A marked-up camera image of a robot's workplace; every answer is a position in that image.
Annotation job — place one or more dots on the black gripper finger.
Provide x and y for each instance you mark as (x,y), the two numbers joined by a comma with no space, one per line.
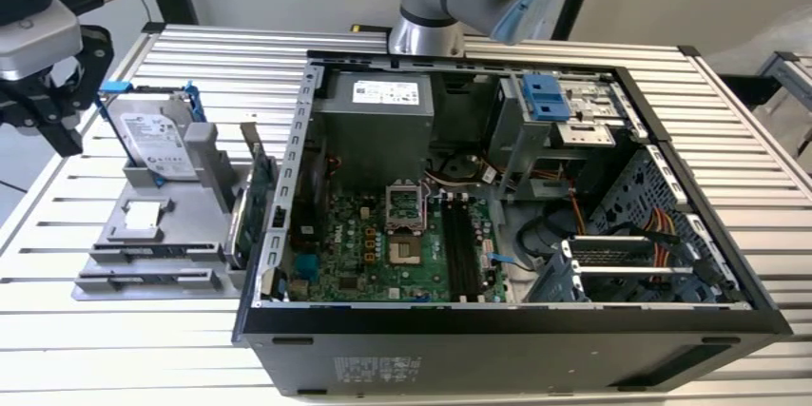
(63,137)

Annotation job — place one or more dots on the black RAM slot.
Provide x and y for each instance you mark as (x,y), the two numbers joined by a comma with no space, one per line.
(451,244)
(469,244)

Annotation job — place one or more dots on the hard disk in blue carrier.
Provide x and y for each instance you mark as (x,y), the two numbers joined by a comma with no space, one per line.
(153,140)

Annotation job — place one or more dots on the silver CPU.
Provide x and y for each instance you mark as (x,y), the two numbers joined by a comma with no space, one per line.
(143,216)

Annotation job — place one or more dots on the grey parts rack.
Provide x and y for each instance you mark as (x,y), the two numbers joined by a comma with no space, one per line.
(191,235)

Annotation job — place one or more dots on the green graphics card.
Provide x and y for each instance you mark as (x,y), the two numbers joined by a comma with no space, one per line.
(257,197)

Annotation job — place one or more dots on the black case fan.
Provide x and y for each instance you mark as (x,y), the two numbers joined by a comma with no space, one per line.
(314,178)

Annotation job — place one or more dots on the grey power supply unit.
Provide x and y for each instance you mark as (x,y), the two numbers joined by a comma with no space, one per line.
(374,140)

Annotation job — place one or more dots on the green motherboard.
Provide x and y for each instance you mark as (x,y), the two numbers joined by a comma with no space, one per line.
(355,277)

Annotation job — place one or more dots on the CPU socket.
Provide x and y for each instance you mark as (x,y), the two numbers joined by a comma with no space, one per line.
(406,250)

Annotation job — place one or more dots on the round black speaker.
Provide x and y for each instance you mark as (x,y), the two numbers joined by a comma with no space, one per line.
(458,166)

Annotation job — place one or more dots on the blue drive bay latch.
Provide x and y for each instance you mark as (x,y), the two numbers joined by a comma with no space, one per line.
(542,102)

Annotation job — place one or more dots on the black PC case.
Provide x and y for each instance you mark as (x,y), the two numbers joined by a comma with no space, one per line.
(445,358)

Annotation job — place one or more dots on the silver drive cage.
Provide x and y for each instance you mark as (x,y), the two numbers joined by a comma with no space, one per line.
(585,135)

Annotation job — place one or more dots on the silver disk bay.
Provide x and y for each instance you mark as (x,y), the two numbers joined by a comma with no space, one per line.
(610,258)

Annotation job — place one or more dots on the metal side table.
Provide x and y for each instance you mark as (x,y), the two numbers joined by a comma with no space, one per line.
(787,92)

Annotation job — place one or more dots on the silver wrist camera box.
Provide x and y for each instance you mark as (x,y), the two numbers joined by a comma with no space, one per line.
(33,40)

